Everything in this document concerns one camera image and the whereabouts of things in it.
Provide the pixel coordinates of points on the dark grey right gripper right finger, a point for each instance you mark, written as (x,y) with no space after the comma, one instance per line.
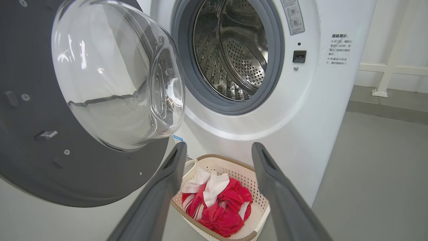
(291,211)

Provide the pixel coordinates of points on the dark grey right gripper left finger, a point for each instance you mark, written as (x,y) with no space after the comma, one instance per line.
(150,207)

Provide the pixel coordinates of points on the red and white garment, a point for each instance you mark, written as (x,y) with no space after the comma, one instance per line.
(227,211)

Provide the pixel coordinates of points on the dark round glass washer door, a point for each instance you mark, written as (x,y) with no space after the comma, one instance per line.
(50,167)

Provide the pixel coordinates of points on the cream perforated laundry basket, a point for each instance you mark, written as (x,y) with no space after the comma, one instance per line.
(234,165)

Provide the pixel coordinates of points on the white washing machine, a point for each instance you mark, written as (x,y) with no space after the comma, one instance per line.
(301,117)

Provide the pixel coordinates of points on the grey rubber door gasket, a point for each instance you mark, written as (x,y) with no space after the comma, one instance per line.
(274,77)

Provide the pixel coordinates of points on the black door lock slot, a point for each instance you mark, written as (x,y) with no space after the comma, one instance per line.
(299,56)

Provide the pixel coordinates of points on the blue energy label sticker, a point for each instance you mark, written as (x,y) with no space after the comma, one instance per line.
(177,138)

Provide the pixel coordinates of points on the steel perforated washer drum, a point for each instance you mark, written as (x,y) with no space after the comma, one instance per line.
(240,60)

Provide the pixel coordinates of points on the white metal railing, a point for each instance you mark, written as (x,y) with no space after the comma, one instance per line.
(388,68)

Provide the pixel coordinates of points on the grey caution sticker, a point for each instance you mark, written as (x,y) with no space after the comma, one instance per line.
(293,16)

